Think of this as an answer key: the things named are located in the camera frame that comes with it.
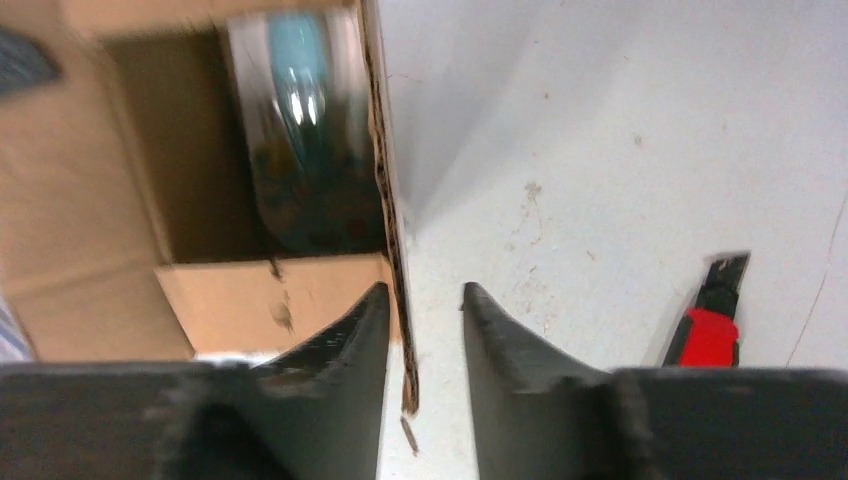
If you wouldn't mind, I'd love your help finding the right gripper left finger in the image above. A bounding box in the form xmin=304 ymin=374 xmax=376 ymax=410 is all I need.
xmin=1 ymin=282 xmax=390 ymax=479

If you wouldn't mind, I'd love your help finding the red black utility knife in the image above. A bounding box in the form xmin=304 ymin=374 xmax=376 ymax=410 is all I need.
xmin=662 ymin=251 xmax=750 ymax=368

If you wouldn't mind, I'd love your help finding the teal glossy item in box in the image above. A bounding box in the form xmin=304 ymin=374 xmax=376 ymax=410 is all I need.
xmin=226 ymin=8 xmax=385 ymax=256

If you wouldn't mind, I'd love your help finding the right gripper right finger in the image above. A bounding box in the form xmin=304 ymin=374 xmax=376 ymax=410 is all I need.
xmin=462 ymin=282 xmax=847 ymax=480

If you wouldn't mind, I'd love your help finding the brown cardboard express box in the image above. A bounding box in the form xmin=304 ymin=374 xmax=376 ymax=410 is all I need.
xmin=1 ymin=1 xmax=420 ymax=415

